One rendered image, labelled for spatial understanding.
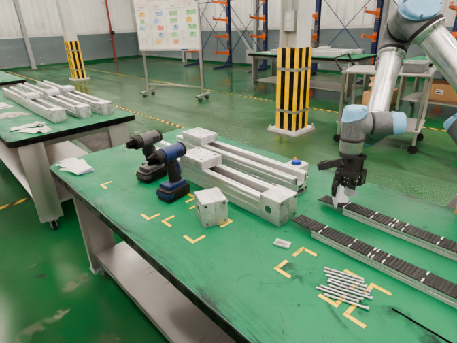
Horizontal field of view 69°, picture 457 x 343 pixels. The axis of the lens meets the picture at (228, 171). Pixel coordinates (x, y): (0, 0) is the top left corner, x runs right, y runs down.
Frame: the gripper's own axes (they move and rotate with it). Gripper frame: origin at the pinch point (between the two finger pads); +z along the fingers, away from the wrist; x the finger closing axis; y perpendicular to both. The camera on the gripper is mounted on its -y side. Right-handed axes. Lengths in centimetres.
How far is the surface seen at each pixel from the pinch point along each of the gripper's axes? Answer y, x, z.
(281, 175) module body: -22.5, -5.1, -4.8
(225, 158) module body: -57, -5, -3
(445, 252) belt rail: 35.9, -1.8, 1.9
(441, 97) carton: -105, 468, 54
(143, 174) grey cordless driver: -72, -40, -1
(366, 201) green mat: 4.9, 12.5, 3.2
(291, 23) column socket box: -225, 256, -56
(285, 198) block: -8.3, -20.2, -6.2
